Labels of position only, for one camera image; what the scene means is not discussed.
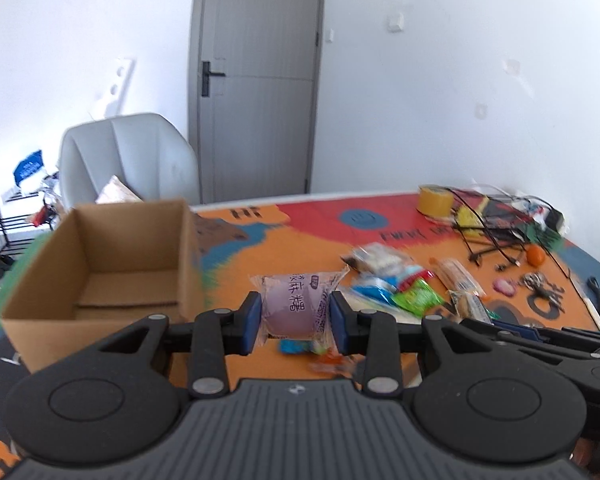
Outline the pink fluffy keychain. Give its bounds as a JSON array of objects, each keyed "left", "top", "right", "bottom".
[{"left": 492, "top": 278, "right": 517, "bottom": 297}]

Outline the key bunch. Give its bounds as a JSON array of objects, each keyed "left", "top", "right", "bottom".
[{"left": 519, "top": 272, "right": 550, "bottom": 297}]

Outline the black power adapter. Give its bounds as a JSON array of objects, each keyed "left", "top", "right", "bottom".
[{"left": 541, "top": 208, "right": 565, "bottom": 233}]

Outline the grey chair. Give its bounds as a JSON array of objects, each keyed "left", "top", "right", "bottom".
[{"left": 58, "top": 113, "right": 200, "bottom": 208}]

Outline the patterned cushion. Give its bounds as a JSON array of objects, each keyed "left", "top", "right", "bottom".
[{"left": 96, "top": 176, "right": 140, "bottom": 205}]

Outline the grey door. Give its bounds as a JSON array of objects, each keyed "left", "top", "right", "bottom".
[{"left": 188, "top": 0, "right": 323, "bottom": 203}]

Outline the purple bun packet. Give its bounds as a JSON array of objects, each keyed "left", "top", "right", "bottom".
[{"left": 250, "top": 266, "right": 349, "bottom": 354}]

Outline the blue silver snack packet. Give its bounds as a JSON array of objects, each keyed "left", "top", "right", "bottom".
[{"left": 350, "top": 275, "right": 396, "bottom": 306}]

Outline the orange candy packet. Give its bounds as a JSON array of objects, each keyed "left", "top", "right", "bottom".
[{"left": 309, "top": 349, "right": 364, "bottom": 378}]

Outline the red teal snack packet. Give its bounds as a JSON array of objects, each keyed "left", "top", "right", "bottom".
[{"left": 396, "top": 268, "right": 434, "bottom": 292}]

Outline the yellow plastic bag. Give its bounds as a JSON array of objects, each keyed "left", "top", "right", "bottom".
[{"left": 455, "top": 205, "right": 484, "bottom": 237}]

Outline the black shoe rack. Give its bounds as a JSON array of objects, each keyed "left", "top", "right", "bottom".
[{"left": 0, "top": 191, "right": 57, "bottom": 258}]

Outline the white wall socket panel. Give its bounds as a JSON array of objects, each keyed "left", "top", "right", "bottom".
[{"left": 105, "top": 58, "right": 135, "bottom": 118}]

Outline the black usb cable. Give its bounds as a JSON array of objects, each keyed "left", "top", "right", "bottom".
[{"left": 450, "top": 186, "right": 529, "bottom": 271}]

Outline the orange tangerine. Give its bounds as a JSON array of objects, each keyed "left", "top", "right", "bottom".
[{"left": 526, "top": 244, "right": 546, "bottom": 268}]

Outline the cardboard box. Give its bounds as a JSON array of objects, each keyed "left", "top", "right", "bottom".
[{"left": 0, "top": 200, "right": 206, "bottom": 373}]

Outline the yellow tape roll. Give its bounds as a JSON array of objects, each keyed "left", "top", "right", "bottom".
[{"left": 416, "top": 185, "right": 455, "bottom": 219}]

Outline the black handled tool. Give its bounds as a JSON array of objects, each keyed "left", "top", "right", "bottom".
[{"left": 586, "top": 276, "right": 600, "bottom": 315}]

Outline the white handled knife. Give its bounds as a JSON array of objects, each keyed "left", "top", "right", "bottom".
[{"left": 573, "top": 278, "right": 600, "bottom": 332}]

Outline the light green snack packet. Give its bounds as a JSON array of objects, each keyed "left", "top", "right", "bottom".
[{"left": 391, "top": 278, "right": 445, "bottom": 318}]

